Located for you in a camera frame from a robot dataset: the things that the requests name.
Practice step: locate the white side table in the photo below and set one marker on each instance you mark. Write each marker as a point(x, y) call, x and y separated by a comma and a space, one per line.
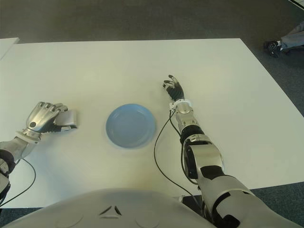
point(7, 47)

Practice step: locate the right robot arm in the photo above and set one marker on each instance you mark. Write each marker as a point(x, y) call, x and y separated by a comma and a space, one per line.
point(206, 154)

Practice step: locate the grey trouser leg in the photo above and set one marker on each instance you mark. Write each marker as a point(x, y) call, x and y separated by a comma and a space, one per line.
point(293, 39)

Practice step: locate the white square charger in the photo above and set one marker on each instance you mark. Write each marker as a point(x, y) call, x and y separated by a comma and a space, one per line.
point(69, 118)

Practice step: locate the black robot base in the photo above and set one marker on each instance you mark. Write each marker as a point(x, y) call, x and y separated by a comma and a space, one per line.
point(190, 202)

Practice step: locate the blue plastic plate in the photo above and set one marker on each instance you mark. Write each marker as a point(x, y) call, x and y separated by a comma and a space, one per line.
point(130, 126)

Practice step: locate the black dotted shoe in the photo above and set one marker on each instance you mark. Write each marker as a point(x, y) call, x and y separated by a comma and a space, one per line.
point(273, 48)

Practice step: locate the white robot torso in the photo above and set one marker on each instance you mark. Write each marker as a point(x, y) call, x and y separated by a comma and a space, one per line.
point(114, 213)

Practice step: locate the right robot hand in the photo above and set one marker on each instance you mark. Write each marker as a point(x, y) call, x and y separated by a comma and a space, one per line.
point(177, 92)

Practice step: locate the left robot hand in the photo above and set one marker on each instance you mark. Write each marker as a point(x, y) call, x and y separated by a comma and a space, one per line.
point(40, 118)

